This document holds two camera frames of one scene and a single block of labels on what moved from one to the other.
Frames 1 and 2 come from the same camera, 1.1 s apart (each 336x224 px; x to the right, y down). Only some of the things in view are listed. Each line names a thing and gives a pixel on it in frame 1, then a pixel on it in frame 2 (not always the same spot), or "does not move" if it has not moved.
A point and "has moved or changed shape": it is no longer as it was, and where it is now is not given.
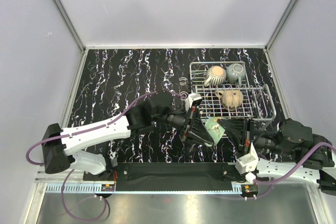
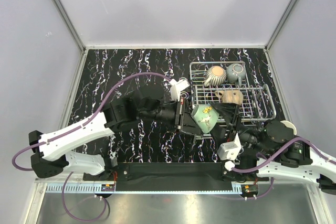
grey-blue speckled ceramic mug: x=235 y=72 does not move
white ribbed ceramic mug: x=216 y=76 does not move
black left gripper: x=198 y=127 → x=188 y=126
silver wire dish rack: x=224 y=88 does not move
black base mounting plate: x=171 y=177 does not move
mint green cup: x=214 y=129 has moved or changed shape
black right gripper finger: x=239 y=139 → x=219 y=134
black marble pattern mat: x=112 y=82 does not move
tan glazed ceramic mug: x=232 y=99 does not move
